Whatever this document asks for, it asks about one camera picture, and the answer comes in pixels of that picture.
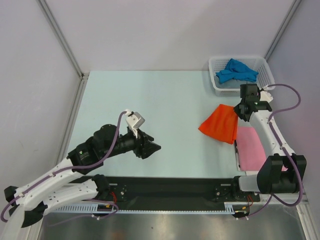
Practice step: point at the orange t shirt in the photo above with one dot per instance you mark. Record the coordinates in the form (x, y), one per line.
(221, 125)

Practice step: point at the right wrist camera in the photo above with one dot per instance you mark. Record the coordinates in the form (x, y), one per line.
(265, 95)

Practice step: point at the pink folded t shirt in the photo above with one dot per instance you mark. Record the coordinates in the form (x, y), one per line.
(250, 152)

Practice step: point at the blue t shirt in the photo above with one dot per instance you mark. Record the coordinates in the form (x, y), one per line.
(237, 70)

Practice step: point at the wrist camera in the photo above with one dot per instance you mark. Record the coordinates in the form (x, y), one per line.
(134, 121)
(265, 95)

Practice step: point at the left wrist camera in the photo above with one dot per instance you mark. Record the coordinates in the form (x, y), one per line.
(134, 121)

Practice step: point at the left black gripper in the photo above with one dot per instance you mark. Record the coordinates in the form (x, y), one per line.
(149, 147)

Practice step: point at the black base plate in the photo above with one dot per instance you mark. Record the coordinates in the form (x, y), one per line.
(174, 194)

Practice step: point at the right corner aluminium post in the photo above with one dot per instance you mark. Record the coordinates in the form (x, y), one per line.
(283, 27)

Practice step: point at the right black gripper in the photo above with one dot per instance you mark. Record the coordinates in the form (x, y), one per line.
(237, 109)

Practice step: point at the white plastic basket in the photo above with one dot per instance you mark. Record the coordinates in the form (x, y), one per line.
(257, 63)

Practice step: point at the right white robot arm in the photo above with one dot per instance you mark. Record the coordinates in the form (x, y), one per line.
(281, 175)

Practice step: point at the corner aluminium post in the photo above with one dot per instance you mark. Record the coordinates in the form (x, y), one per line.
(54, 25)
(283, 27)

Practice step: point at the grey t shirt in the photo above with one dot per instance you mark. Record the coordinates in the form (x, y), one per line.
(230, 84)

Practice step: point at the white folded t shirt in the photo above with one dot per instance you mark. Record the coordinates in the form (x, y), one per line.
(251, 173)

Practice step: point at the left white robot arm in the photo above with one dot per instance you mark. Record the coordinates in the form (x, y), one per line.
(46, 193)

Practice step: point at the left corner aluminium post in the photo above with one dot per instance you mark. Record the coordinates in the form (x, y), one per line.
(54, 25)

